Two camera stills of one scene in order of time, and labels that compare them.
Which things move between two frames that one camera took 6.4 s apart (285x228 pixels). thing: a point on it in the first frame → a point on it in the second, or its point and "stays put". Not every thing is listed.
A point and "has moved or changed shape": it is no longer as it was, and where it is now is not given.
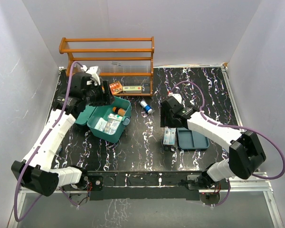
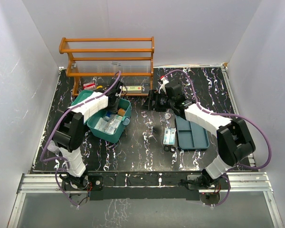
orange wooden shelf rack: x=127 y=63 stays put
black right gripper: x=165 y=122 → x=154 y=95
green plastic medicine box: x=108 y=121 stays put
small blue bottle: x=146 y=107 has moved or changed shape
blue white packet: x=169 y=136 stays put
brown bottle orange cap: x=120 y=111 stays put
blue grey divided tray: x=189 y=140 stays put
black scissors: x=167 y=148 stays put
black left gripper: x=106 y=98 → x=113 y=109
